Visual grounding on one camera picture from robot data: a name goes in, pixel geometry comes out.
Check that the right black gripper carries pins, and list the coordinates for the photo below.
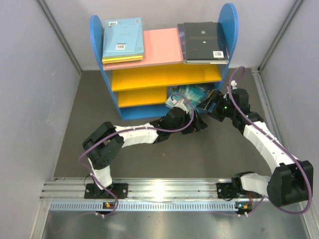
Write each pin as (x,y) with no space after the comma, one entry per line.
(215,97)

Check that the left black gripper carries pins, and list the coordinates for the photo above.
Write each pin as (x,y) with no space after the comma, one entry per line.
(198,124)

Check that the teal blue cover book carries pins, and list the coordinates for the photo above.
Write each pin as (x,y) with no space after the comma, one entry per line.
(195,93)

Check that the black glossy book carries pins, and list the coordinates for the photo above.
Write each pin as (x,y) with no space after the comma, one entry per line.
(205,43)

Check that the purple Robinson Crusoe book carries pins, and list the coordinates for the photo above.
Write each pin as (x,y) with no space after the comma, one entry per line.
(180,28)

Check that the yellow book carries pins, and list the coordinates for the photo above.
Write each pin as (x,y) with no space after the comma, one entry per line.
(122,59)

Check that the light blue book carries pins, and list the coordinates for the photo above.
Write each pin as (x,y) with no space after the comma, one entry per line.
(123,37)

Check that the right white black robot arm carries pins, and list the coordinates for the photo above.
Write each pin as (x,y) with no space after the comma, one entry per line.
(291,180)

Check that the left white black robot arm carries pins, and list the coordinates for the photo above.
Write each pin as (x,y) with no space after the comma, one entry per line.
(104,144)

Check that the blue pink yellow shelf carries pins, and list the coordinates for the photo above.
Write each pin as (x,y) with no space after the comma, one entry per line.
(140,89)

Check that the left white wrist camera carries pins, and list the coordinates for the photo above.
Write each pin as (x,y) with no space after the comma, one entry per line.
(183,104)

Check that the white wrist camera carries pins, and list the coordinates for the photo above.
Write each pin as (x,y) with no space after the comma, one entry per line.
(233,84)
(183,104)

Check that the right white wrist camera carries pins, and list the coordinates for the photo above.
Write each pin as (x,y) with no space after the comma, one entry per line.
(233,84)

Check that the perforated grey cable duct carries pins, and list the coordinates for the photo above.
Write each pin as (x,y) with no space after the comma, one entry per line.
(149,206)

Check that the aluminium mounting rail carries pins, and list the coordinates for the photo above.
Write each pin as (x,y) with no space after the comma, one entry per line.
(139,189)

